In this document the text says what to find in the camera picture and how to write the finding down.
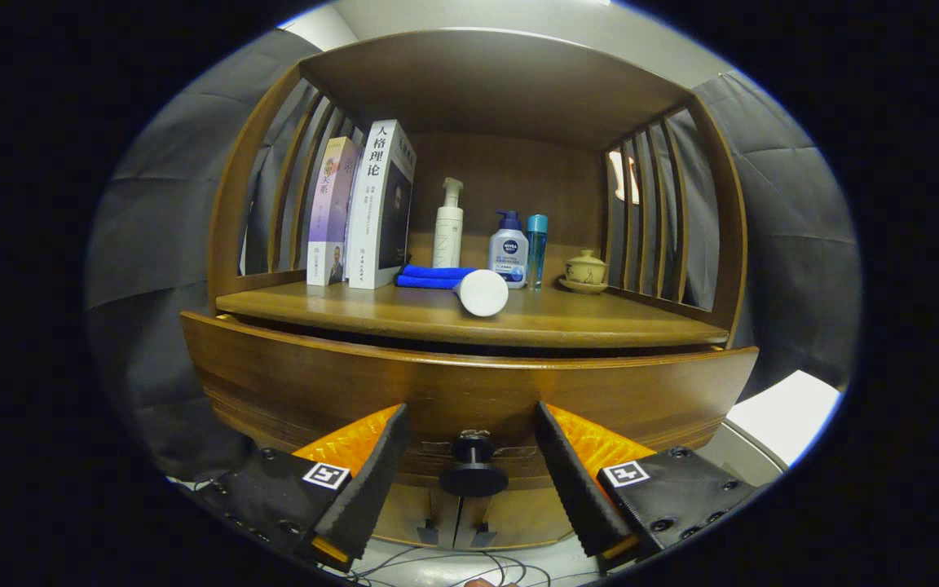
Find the purple book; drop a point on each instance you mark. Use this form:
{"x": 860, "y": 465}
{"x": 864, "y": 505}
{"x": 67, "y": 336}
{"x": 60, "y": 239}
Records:
{"x": 327, "y": 220}

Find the blue folded cloth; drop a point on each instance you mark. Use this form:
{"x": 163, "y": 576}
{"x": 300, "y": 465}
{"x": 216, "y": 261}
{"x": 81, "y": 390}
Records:
{"x": 433, "y": 275}

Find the white bottle with blue pump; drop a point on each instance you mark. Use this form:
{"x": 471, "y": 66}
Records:
{"x": 509, "y": 257}

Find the brown wooden drawer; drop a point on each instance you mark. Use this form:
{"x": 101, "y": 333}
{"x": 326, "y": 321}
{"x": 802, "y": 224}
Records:
{"x": 469, "y": 391}

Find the thick white book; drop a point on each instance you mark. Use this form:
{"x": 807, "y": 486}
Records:
{"x": 376, "y": 212}

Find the white and green tube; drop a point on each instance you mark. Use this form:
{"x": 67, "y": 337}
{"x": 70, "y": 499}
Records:
{"x": 482, "y": 292}

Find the brown wooden cabinet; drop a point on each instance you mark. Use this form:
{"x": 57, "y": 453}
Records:
{"x": 486, "y": 81}

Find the wooden cabinet door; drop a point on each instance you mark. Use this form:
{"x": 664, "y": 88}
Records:
{"x": 404, "y": 514}
{"x": 526, "y": 518}

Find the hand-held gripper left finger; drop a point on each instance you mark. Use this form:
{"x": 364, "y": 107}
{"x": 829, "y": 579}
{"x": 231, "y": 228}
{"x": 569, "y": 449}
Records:
{"x": 368, "y": 489}

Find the white flat surface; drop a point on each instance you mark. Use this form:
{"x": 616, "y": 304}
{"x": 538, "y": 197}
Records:
{"x": 787, "y": 412}

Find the brown wooden countertop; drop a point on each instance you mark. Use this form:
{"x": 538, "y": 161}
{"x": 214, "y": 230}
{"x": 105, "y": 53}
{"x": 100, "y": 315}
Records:
{"x": 584, "y": 322}

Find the black backdrop cloth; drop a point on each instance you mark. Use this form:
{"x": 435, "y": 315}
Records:
{"x": 160, "y": 244}

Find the black round drawer knob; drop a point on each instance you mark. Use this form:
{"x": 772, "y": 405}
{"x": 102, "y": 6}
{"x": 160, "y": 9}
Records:
{"x": 473, "y": 478}

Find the slim teal bottle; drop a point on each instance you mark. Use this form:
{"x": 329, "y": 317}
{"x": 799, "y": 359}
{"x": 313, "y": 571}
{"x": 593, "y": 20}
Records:
{"x": 535, "y": 249}

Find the yellow lidded teacup with saucer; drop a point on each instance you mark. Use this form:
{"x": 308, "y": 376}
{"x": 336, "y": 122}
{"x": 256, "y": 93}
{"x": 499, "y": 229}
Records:
{"x": 584, "y": 269}

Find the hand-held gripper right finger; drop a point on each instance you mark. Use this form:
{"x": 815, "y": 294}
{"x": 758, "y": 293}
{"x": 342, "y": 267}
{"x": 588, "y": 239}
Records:
{"x": 575, "y": 489}

